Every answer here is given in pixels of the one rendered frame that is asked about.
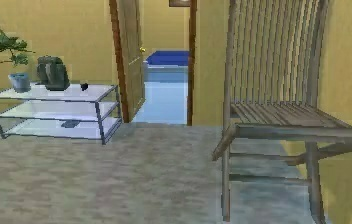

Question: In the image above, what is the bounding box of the blue bed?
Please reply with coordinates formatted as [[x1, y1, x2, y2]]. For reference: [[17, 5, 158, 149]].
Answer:
[[143, 49, 190, 84]]

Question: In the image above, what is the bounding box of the wooden room door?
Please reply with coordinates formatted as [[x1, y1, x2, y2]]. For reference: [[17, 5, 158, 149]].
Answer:
[[109, 0, 147, 124]]

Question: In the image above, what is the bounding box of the wooden slatted chair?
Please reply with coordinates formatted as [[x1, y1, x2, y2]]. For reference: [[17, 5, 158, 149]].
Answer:
[[211, 0, 352, 224]]

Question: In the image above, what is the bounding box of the dark flat remote control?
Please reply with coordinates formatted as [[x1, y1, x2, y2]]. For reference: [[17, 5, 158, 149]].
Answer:
[[60, 120, 81, 129]]

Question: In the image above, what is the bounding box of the glass shelf table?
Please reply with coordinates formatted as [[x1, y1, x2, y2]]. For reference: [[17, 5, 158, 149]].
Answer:
[[0, 82, 124, 146]]

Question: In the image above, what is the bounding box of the green house plant in pot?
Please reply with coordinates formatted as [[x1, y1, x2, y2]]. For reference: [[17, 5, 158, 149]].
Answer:
[[0, 17, 36, 94]]

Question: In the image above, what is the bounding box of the framed wall picture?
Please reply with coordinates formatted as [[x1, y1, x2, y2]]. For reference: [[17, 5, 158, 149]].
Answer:
[[168, 0, 192, 8]]

